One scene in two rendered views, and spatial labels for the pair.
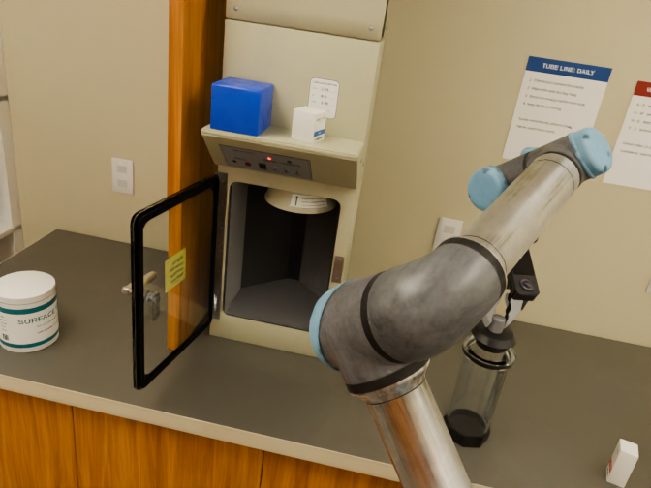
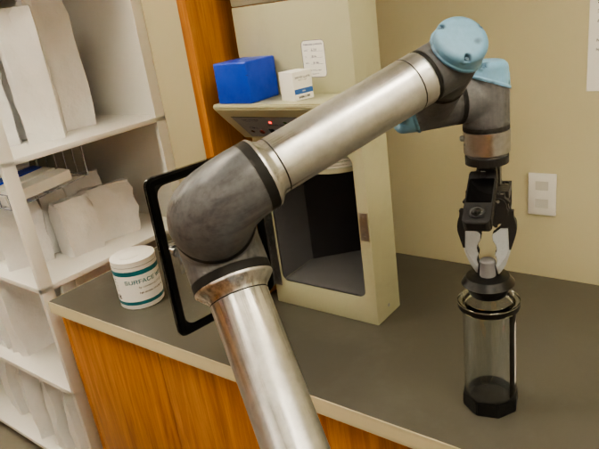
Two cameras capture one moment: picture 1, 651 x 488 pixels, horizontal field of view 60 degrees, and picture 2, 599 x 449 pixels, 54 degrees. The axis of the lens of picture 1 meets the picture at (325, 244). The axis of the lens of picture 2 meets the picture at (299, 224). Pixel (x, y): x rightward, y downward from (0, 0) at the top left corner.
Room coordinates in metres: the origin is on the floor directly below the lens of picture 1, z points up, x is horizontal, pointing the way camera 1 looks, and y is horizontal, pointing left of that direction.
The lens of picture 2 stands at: (0.03, -0.61, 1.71)
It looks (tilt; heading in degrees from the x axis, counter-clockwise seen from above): 21 degrees down; 33
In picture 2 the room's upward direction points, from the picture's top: 8 degrees counter-clockwise
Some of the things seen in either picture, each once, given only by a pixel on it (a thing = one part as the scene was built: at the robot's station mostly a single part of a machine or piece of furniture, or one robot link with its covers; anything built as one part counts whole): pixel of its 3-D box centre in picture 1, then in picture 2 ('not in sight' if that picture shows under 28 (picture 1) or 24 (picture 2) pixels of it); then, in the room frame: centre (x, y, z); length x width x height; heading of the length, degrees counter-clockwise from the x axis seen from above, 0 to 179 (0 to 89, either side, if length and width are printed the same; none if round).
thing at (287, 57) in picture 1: (294, 192); (335, 157); (1.32, 0.09, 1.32); 0.32 x 0.25 x 0.77; 83
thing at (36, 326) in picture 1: (26, 311); (137, 276); (1.10, 0.68, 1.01); 0.13 x 0.13 x 0.15
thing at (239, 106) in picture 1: (242, 106); (246, 79); (1.15, 0.21, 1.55); 0.10 x 0.10 x 0.09; 83
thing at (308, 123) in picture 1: (308, 124); (296, 85); (1.13, 0.07, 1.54); 0.05 x 0.05 x 0.06; 67
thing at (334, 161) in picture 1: (282, 158); (284, 121); (1.14, 0.11, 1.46); 0.32 x 0.12 x 0.10; 83
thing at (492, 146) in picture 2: not in sight; (484, 142); (1.01, -0.36, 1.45); 0.08 x 0.08 x 0.05
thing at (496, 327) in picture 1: (494, 330); (488, 276); (0.99, -0.37, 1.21); 0.09 x 0.09 x 0.07
